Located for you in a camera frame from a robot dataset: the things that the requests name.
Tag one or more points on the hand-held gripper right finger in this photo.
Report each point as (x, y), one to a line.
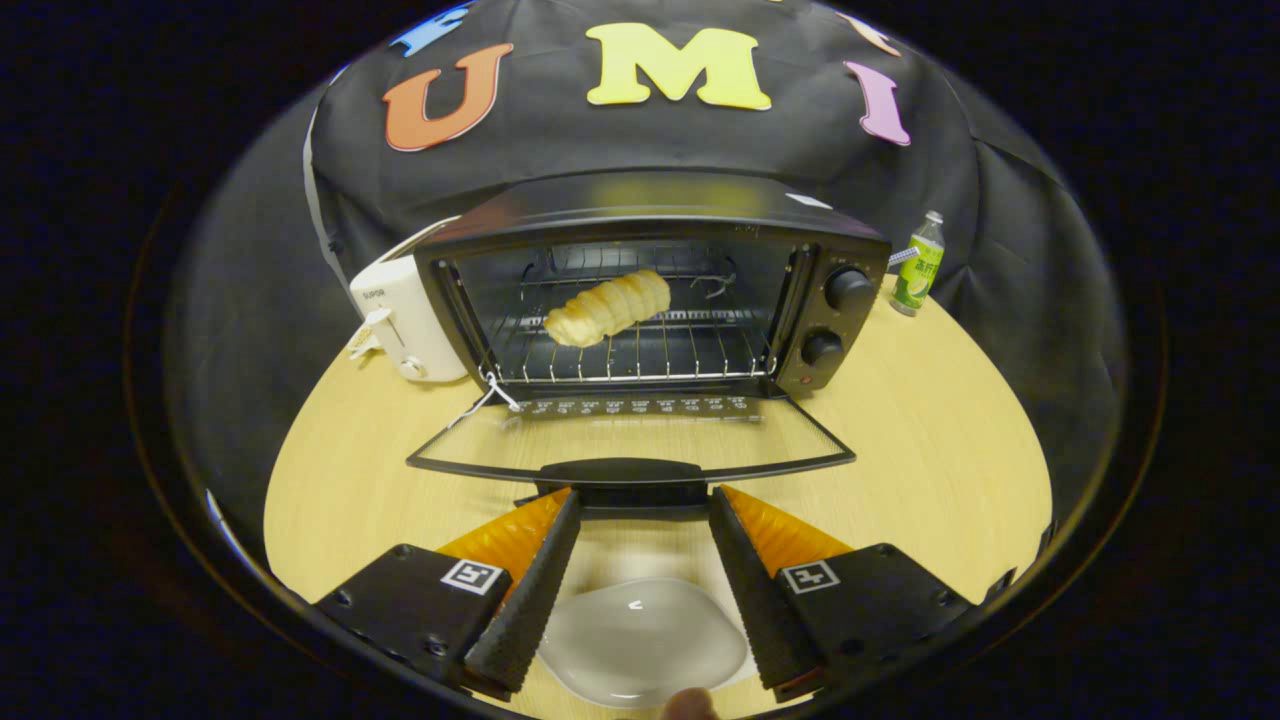
(760, 610)

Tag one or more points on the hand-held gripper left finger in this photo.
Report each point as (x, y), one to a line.
(525, 610)

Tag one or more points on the black toaster oven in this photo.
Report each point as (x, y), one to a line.
(845, 320)

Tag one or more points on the spiral bread roll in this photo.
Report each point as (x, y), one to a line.
(610, 305)

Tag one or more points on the white slot toaster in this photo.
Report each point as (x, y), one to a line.
(415, 320)

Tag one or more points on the white plate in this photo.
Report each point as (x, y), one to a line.
(640, 640)

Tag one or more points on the green drink bottle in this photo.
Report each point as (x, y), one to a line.
(920, 275)

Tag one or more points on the striped straw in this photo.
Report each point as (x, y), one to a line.
(903, 256)

